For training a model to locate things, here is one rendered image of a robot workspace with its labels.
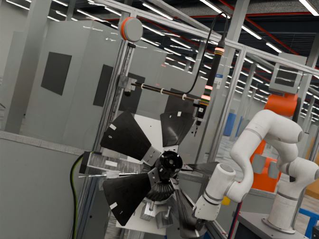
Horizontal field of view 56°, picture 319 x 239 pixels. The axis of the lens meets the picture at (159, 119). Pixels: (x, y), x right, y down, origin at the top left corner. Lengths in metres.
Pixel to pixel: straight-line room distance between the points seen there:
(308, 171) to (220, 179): 0.70
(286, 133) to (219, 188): 0.43
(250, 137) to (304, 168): 0.57
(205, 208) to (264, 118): 0.47
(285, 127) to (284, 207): 0.57
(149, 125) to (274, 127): 0.77
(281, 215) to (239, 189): 0.68
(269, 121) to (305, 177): 0.53
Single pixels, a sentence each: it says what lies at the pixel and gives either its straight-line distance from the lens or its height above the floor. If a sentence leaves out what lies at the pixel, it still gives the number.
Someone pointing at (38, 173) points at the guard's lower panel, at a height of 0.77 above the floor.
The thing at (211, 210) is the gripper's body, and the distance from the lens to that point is 1.36.
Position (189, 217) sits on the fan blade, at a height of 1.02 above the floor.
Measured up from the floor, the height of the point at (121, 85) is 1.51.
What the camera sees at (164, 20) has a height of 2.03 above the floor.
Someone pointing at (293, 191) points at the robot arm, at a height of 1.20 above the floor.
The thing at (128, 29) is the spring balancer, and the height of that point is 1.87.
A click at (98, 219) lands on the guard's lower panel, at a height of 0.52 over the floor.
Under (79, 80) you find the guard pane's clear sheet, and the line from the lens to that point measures 2.14.
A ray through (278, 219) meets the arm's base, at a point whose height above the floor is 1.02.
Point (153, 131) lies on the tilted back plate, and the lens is 1.84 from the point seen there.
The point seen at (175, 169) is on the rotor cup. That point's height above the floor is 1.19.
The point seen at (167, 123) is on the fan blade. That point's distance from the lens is 1.66.
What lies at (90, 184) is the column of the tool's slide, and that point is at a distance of 2.09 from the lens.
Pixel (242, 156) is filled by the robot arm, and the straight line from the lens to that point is 1.31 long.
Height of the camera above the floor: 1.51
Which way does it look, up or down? 4 degrees down
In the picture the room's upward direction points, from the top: 16 degrees clockwise
